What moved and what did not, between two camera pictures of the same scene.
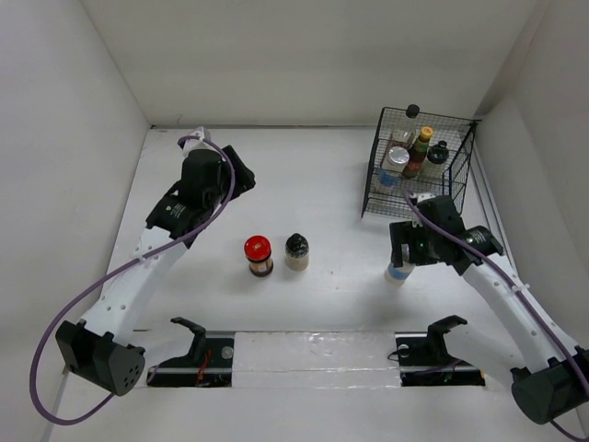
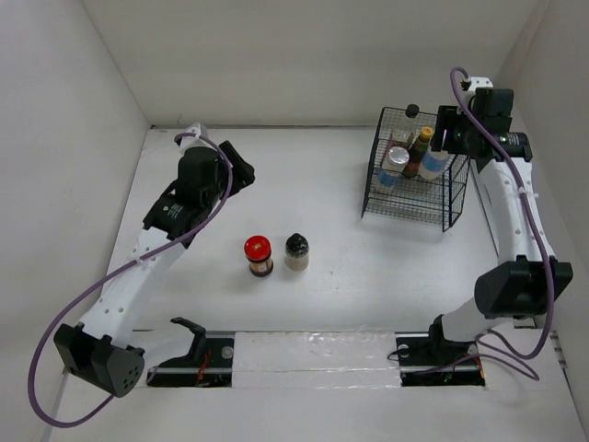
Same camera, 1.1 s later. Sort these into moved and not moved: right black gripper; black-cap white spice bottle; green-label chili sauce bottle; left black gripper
Moved: right black gripper
Not moved: black-cap white spice bottle; green-label chili sauce bottle; left black gripper
